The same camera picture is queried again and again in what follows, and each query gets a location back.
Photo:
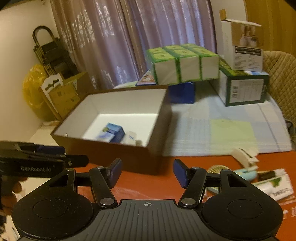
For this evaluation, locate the white hair claw clip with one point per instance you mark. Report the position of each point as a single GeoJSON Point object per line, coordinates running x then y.
{"type": "Point", "coordinates": [246, 157]}

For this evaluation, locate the white embroidered bed cover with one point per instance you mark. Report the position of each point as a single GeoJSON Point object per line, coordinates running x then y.
{"type": "Point", "coordinates": [41, 136]}

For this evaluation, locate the blue white tube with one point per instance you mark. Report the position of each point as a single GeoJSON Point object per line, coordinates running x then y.
{"type": "Point", "coordinates": [278, 187]}

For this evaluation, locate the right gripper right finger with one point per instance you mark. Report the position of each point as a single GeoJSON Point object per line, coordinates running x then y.
{"type": "Point", "coordinates": [192, 180]}

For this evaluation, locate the green white carton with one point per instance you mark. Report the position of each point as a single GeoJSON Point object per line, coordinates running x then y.
{"type": "Point", "coordinates": [237, 87]}

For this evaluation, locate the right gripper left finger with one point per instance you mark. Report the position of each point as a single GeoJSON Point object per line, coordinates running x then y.
{"type": "Point", "coordinates": [103, 179]}

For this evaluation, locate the quilted beige chair cover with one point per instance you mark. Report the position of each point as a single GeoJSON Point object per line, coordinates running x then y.
{"type": "Point", "coordinates": [281, 69]}

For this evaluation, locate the black folding cart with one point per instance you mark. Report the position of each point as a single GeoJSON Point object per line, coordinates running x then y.
{"type": "Point", "coordinates": [53, 56]}

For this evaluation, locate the brown cardboard box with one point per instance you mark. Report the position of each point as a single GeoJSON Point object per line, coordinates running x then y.
{"type": "Point", "coordinates": [61, 95]}

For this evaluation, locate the white product carton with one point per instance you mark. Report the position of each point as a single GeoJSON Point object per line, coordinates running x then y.
{"type": "Point", "coordinates": [243, 44]}

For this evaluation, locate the green tissue pack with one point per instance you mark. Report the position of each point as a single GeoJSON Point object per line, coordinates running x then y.
{"type": "Point", "coordinates": [177, 64]}

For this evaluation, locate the yellow plastic bag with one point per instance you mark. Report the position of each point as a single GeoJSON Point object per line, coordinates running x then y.
{"type": "Point", "coordinates": [31, 83]}

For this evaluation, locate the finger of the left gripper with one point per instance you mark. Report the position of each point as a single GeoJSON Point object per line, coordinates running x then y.
{"type": "Point", "coordinates": [69, 160]}
{"type": "Point", "coordinates": [32, 147]}

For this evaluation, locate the blue medicine box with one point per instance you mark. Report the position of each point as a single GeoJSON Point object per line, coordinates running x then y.
{"type": "Point", "coordinates": [111, 133]}

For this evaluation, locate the white cube power socket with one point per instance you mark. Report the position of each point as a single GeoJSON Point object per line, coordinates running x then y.
{"type": "Point", "coordinates": [130, 138]}

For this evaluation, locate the person left hand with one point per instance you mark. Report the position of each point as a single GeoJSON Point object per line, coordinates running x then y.
{"type": "Point", "coordinates": [8, 201]}

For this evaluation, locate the dark spray bottle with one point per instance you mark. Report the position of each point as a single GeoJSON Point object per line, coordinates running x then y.
{"type": "Point", "coordinates": [266, 175]}

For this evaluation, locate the plaid blue green cloth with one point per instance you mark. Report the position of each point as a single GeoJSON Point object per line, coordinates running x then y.
{"type": "Point", "coordinates": [204, 128]}

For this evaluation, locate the brown storage box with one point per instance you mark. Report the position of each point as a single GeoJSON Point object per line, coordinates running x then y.
{"type": "Point", "coordinates": [128, 123]}

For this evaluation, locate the purple curtain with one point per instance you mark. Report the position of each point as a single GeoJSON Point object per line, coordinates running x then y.
{"type": "Point", "coordinates": [109, 39]}

